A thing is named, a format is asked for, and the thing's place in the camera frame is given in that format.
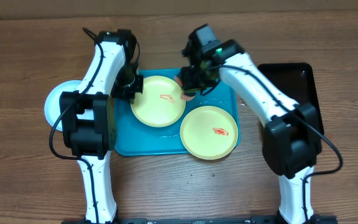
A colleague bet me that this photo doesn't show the yellow plate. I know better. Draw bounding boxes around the yellow plate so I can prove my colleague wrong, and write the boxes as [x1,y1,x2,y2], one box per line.
[131,75,186,128]
[180,106,239,160]

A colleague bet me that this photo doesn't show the light blue plate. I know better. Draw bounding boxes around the light blue plate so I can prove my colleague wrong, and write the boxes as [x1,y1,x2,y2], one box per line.
[44,80,81,126]

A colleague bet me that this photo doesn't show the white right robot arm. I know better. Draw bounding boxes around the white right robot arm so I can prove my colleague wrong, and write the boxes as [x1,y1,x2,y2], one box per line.
[179,24,321,223]

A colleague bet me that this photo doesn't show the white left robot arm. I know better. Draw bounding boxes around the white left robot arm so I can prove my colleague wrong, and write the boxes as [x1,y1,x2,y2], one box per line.
[55,29,144,223]

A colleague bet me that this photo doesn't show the teal plastic tray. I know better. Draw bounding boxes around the teal plastic tray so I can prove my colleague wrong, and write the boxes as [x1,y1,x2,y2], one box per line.
[114,68,241,156]

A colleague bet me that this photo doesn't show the black tray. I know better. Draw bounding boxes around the black tray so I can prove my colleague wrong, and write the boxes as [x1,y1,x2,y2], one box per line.
[257,62,324,135]

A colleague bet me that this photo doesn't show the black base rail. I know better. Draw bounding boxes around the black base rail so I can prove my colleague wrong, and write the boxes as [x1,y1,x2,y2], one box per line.
[61,215,338,224]

